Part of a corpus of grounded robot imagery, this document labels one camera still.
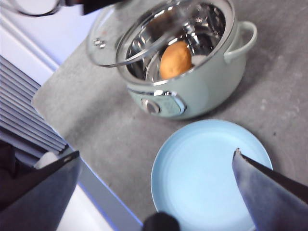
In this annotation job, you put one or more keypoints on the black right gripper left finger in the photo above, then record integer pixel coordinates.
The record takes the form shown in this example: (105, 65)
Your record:
(43, 197)

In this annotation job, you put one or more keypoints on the blue round plate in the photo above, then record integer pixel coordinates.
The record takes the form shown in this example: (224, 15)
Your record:
(192, 180)

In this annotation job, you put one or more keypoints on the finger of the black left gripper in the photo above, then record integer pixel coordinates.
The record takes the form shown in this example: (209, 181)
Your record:
(96, 7)

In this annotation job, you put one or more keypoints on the glass lid with green knob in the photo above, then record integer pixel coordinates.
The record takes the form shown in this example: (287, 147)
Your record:
(108, 31)

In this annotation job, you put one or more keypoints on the orange-brown potato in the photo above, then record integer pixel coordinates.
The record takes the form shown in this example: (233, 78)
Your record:
(174, 61)

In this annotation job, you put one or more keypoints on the grey ribbed panel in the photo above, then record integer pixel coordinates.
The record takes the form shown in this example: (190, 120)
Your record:
(21, 103)

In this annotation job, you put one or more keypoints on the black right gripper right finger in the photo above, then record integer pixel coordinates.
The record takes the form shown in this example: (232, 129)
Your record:
(276, 202)

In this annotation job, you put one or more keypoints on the green electric steamer pot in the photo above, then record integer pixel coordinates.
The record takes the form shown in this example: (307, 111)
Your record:
(211, 84)

